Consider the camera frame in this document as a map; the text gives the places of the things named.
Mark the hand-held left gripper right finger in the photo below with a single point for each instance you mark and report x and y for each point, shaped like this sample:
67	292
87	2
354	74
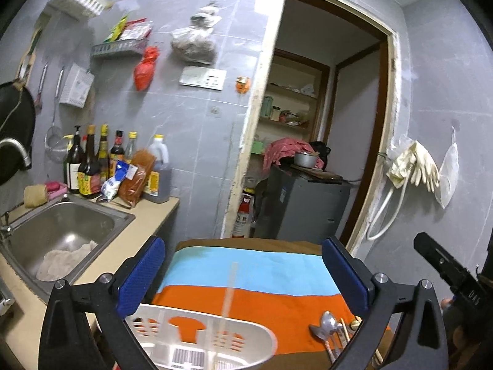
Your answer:
344	277

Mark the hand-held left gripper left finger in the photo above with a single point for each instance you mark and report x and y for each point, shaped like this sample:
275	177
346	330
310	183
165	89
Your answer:
141	277

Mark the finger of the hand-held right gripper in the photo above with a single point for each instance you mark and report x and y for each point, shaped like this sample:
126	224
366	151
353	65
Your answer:
443	266

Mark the white plastic utensil basket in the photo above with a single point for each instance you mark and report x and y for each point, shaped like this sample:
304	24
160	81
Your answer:
231	347

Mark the person's right hand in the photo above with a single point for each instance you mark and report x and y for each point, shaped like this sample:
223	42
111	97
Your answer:
448	304

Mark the silver metal spoon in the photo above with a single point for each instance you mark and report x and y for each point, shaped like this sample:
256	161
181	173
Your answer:
331	322

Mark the white dishcloth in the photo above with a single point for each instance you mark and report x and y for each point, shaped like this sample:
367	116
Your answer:
65	262

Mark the grey cabinet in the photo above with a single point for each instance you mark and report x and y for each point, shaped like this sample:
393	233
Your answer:
300	208

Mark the stainless steel sink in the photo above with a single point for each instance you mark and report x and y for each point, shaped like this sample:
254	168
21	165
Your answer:
77	219

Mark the clear plastic bag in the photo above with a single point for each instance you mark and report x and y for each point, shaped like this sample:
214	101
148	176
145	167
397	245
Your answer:
446	177

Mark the red chili powder bag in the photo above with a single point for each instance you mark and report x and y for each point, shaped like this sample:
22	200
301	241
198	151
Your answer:
134	181

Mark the blue white salt bag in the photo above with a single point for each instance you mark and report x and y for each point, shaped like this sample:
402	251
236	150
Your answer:
113	185

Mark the striped blue orange cloth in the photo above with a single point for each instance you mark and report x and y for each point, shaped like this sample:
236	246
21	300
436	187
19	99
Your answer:
246	273

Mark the large dark vinegar jug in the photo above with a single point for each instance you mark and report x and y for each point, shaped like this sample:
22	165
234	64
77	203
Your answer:
161	177

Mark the cream rubber gloves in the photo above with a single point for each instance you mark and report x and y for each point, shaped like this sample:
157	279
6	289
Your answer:
420	165

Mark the dark wooden board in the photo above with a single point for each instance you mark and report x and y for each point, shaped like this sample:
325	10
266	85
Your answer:
319	175

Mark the large soy sauce bottle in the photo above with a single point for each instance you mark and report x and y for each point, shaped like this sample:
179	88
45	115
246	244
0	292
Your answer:
89	177

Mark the red white bottle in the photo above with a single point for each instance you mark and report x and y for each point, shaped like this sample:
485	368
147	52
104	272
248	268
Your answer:
242	219

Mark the pink soap dish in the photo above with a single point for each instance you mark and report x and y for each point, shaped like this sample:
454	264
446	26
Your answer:
57	189

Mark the small metal pot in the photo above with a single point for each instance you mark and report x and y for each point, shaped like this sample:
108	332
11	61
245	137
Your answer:
305	160

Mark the dark pump bottle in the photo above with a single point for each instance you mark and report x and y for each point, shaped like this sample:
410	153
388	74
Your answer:
75	169

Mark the black kettle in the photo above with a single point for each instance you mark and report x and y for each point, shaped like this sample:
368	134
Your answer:
323	150

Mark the red label sauce bottle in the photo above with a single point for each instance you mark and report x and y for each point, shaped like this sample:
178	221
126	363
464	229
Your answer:
116	150

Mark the clear yellow cap bottle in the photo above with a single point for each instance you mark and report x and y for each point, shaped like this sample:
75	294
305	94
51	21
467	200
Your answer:
131	146

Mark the gold neck sauce bottle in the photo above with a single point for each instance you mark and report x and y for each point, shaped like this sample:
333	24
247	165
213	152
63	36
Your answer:
103	150

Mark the tan loofah sponge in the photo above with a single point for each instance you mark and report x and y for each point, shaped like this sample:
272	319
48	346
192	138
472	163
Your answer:
35	195

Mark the red cloth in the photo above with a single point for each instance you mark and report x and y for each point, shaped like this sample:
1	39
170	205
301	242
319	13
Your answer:
281	148

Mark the metal mesh strainer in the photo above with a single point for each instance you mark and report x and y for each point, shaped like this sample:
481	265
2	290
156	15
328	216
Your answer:
57	146

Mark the chrome faucet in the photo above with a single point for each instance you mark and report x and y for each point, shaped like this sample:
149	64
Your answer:
15	143

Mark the wooden shelf unit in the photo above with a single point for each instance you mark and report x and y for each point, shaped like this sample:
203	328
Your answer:
287	96

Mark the black wok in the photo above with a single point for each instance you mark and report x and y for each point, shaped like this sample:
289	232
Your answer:
15	123

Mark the white hanging slotted basket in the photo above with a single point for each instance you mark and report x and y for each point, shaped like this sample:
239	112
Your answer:
75	84

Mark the red plastic bag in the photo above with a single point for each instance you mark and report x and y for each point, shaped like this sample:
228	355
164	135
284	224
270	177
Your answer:
144	73

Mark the hanging metal spatula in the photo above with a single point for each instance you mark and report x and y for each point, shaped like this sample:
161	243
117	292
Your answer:
41	81

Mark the clear bag of dried goods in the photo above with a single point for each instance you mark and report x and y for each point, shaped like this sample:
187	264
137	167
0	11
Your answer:
192	42

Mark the seasoning packets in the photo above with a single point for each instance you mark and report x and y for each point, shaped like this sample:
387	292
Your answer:
134	29

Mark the door frame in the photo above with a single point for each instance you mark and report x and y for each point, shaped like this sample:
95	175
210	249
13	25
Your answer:
250	123

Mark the white wall switch panel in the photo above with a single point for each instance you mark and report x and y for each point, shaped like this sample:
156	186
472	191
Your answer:
200	77

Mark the orange wall hook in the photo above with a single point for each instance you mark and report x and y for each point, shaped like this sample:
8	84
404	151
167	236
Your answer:
242	84

